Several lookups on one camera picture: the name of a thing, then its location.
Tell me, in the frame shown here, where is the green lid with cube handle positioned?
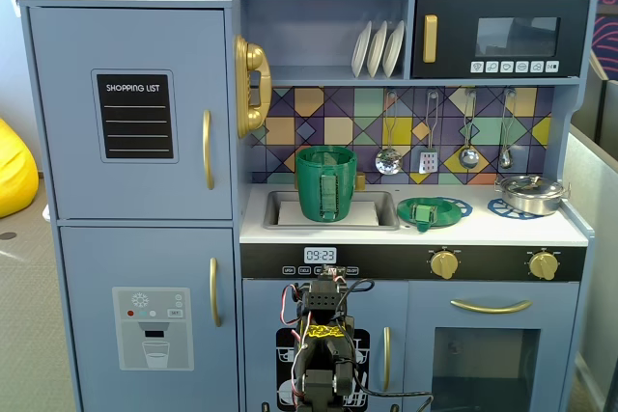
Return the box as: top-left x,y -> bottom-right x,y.
396,196 -> 464,233

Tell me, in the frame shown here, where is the green 3D printed recipient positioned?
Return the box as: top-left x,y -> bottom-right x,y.
295,145 -> 359,224

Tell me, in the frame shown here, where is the steel pot lid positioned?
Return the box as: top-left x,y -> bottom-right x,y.
498,175 -> 565,197

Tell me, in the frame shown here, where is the grey toy sink basin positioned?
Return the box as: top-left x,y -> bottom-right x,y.
263,189 -> 402,232

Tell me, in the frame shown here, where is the digital clock display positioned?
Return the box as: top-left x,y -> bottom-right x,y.
303,246 -> 338,265

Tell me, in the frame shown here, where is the colourful tiled backsplash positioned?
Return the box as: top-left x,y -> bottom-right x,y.
249,86 -> 554,186

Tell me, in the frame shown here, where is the metal skimmer with holes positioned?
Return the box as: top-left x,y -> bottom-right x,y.
375,88 -> 405,176

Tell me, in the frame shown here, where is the black control panel strip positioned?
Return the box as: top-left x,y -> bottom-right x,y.
239,242 -> 588,284

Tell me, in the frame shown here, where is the metal slotted spatula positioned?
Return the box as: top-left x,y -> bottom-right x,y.
417,88 -> 441,176

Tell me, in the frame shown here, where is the blue dishwasher door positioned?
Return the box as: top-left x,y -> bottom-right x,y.
241,279 -> 409,412

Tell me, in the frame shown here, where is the gold toy telephone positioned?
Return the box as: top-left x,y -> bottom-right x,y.
234,34 -> 274,140

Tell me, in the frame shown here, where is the white toy plate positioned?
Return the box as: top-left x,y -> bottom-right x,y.
366,20 -> 389,79
381,19 -> 407,79
351,20 -> 374,79

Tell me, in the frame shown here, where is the gold stove knob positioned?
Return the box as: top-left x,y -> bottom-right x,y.
427,248 -> 461,282
526,249 -> 562,282

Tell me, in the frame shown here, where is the metal ladle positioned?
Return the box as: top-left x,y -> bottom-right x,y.
458,87 -> 481,170

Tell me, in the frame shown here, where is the blue oven door with window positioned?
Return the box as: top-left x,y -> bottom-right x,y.
407,281 -> 581,412

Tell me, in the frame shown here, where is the black shopping list board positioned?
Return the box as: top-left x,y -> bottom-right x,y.
91,69 -> 181,165

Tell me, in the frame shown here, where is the metal spoon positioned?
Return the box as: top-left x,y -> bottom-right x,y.
498,87 -> 516,170

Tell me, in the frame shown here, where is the black microwave door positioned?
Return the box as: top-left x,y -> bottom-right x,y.
409,0 -> 592,80

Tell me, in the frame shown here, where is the steel toy pot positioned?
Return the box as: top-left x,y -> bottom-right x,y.
493,174 -> 573,217

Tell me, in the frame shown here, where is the blue lower fridge door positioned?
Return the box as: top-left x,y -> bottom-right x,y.
58,226 -> 240,412

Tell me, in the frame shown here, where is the blue fridge door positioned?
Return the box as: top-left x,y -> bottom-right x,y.
28,6 -> 234,221
58,226 -> 240,412

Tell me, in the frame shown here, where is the blue upper fridge door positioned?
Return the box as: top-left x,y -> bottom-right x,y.
28,6 -> 234,221

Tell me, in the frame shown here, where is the grey office partition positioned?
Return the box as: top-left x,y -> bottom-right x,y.
564,121 -> 618,412

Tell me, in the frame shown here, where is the yellow beanbag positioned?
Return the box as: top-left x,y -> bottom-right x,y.
0,117 -> 40,220

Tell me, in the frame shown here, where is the gold upper fridge handle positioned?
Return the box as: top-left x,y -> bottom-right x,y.
201,109 -> 216,191

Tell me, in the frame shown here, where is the gold fridge handle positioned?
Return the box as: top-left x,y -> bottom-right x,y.
209,257 -> 224,328
201,109 -> 216,191

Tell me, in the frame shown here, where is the red white servo cable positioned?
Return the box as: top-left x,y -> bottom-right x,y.
280,284 -> 310,327

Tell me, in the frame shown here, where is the gold lower fridge handle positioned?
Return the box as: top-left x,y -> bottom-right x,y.
209,257 -> 224,328

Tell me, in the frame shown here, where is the gold dishwasher handle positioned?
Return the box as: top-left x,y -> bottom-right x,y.
382,326 -> 392,392

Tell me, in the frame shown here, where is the gold oven handle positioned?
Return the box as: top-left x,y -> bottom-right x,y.
450,298 -> 534,315

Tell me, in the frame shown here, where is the black power cable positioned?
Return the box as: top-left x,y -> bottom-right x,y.
354,367 -> 435,412

